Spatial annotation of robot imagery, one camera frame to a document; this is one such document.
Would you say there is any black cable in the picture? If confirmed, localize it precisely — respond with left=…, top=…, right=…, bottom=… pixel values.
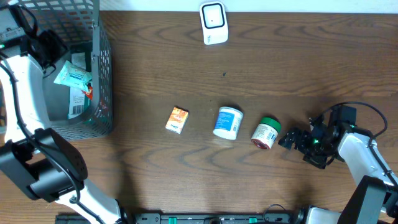
left=310, top=101, right=398, bottom=187
left=0, top=60, right=106, bottom=224

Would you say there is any white barcode scanner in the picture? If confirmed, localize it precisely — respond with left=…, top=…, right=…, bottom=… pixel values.
left=199, top=1, right=229, bottom=45

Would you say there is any small orange box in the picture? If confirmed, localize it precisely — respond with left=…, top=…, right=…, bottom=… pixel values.
left=165, top=107, right=189, bottom=134

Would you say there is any teal white wipes packet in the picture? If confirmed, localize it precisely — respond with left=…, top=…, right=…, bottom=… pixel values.
left=53, top=60, right=92, bottom=92

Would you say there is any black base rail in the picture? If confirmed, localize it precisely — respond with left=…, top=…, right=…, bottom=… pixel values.
left=55, top=212, right=299, bottom=224

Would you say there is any right black cable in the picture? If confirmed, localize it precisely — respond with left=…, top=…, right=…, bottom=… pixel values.
left=310, top=101, right=398, bottom=187

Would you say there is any green lid Knorr jar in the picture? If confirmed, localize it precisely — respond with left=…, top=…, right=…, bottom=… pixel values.
left=251, top=117, right=282, bottom=149

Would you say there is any green 3M pouch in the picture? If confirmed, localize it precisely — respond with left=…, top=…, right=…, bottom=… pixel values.
left=68, top=42, right=92, bottom=119

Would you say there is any grey plastic mesh basket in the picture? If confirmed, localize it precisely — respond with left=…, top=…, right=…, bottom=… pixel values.
left=1, top=1, right=113, bottom=140

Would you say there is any left black cable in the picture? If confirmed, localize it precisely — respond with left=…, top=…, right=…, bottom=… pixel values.
left=0, top=60, right=106, bottom=224

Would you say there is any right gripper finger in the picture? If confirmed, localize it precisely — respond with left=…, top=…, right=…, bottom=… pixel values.
left=278, top=136, right=297, bottom=150
left=285, top=128, right=302, bottom=140

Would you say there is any red snack packet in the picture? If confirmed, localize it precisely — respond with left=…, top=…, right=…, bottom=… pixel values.
left=83, top=84, right=93, bottom=100

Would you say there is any white jar blue label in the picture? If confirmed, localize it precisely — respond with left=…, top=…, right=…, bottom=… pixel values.
left=213, top=106, right=243, bottom=140

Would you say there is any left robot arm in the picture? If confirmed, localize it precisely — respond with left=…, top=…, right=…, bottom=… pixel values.
left=1, top=28, right=130, bottom=223

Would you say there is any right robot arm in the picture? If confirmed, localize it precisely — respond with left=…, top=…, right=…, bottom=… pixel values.
left=279, top=119, right=397, bottom=223

